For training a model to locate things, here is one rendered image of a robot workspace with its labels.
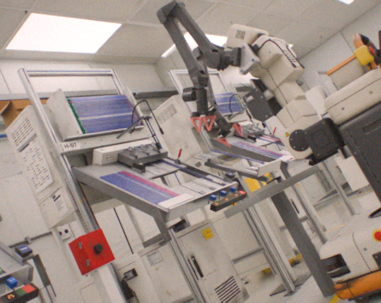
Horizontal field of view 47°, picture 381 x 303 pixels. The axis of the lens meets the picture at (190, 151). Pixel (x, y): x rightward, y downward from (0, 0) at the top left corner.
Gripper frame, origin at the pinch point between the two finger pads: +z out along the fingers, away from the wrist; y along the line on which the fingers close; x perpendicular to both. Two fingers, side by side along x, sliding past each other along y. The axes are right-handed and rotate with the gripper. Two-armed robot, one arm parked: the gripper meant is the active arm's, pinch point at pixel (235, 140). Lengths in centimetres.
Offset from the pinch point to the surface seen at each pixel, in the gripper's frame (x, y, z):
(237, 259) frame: -37, 62, 47
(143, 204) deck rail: 39, 45, 4
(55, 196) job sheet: 37, 100, -39
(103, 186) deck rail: 39, 62, -19
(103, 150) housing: 18, 66, -47
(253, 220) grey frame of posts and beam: -32, 35, 35
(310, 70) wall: -762, 69, -251
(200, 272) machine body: -4, 68, 44
